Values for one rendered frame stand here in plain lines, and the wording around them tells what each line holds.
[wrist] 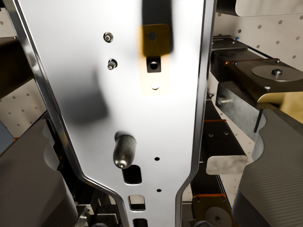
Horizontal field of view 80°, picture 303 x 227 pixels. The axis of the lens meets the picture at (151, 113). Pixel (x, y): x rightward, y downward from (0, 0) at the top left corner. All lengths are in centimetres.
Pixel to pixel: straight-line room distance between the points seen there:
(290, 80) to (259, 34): 34
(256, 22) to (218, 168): 39
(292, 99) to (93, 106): 24
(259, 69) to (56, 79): 27
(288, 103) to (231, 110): 6
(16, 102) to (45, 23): 52
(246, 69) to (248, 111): 9
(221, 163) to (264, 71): 17
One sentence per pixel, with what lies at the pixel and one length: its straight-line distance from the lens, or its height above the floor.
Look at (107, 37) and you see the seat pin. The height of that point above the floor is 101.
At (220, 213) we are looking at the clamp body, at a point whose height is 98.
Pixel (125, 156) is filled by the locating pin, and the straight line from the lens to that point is 26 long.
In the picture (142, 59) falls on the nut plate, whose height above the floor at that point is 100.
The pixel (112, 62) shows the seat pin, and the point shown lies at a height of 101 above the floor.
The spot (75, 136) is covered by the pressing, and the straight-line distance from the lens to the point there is 31.
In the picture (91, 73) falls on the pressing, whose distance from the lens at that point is 25.
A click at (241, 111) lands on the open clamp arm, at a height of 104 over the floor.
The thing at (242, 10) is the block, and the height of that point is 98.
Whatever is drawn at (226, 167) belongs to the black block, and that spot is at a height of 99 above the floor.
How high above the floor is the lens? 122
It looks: 58 degrees down
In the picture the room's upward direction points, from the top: 179 degrees counter-clockwise
